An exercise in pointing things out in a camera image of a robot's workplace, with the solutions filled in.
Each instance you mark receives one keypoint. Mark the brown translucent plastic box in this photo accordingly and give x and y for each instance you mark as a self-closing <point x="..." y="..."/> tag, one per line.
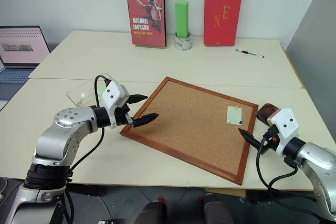
<point x="265" y="112"/>

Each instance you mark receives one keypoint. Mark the dark rounded shape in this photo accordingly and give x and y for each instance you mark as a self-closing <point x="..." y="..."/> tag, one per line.
<point x="218" y="209"/>
<point x="155" y="212"/>

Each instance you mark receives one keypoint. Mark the clear plastic tray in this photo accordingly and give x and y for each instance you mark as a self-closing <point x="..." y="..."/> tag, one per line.
<point x="81" y="95"/>

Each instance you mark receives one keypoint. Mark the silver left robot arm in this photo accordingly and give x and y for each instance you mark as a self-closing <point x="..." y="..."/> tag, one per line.
<point x="57" y="140"/>

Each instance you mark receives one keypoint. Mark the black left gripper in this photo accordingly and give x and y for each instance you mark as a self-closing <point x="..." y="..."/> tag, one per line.
<point x="122" y="116"/>

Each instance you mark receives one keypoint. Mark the grey partition panel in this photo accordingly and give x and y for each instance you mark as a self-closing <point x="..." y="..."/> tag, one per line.
<point x="315" y="51"/>

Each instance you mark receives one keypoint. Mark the open laptop computer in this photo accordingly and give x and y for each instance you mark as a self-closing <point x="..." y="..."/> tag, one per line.
<point x="21" y="45"/>

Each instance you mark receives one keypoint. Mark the red book with gold letters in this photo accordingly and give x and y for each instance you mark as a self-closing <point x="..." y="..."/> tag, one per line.
<point x="223" y="11"/>

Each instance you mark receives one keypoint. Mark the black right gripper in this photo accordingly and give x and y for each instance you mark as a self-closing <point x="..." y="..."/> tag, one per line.
<point x="270" y="133"/>

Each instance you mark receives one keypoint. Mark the wood-framed cork board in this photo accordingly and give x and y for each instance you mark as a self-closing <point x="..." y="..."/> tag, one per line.
<point x="189" y="124"/>

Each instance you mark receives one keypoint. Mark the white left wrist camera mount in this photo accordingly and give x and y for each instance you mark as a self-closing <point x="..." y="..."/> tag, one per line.
<point x="114" y="94"/>

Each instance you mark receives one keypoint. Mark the black and silver pen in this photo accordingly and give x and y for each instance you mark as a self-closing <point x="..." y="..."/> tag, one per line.
<point x="249" y="53"/>

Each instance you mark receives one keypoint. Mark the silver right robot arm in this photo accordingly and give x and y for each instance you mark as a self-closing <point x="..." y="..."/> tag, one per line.
<point x="315" y="161"/>

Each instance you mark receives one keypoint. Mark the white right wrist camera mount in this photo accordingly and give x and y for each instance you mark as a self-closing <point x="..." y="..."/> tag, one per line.
<point x="284" y="124"/>

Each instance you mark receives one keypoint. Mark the pale green paper note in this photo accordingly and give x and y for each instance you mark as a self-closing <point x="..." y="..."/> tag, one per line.
<point x="233" y="116"/>

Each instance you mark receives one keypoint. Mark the red Michael Jackson book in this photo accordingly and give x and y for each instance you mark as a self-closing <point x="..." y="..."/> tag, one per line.
<point x="147" y="11"/>

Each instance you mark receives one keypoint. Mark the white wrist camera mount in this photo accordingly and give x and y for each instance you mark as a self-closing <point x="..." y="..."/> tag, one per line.
<point x="284" y="124"/>
<point x="114" y="94"/>

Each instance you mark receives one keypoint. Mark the clear tape roll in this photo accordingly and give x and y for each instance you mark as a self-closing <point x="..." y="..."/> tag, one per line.
<point x="183" y="44"/>

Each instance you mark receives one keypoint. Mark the green rectangular block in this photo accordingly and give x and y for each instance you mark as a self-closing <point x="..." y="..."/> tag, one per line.
<point x="182" y="19"/>

